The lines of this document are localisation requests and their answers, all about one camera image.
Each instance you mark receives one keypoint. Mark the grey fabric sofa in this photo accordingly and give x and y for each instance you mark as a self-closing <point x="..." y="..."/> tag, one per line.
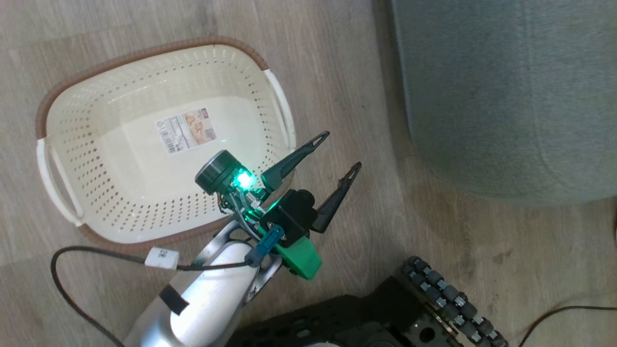
<point x="506" y="96"/>

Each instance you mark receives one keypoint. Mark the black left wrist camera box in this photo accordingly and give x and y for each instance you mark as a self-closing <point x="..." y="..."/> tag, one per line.
<point x="289" y="217"/>

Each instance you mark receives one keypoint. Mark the round black left lamp module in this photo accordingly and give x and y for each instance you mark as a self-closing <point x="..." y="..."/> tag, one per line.
<point x="217" y="171"/>

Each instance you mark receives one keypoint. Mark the cream basket with brown rim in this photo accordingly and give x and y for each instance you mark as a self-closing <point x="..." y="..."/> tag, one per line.
<point x="120" y="193"/>

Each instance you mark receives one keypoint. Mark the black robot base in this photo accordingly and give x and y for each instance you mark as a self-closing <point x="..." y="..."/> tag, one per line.
<point x="337" y="323"/>

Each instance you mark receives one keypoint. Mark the black grey roller wheel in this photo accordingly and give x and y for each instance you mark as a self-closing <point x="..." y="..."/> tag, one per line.
<point x="443" y="294"/>

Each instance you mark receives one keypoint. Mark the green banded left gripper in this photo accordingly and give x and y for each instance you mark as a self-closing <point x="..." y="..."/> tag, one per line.
<point x="301" y="258"/>

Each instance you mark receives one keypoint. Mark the printed sticker label in basket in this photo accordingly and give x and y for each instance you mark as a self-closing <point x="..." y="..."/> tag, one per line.
<point x="185" y="130"/>

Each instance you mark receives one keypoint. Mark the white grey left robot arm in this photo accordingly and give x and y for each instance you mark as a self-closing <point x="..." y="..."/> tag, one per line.
<point x="207" y="299"/>

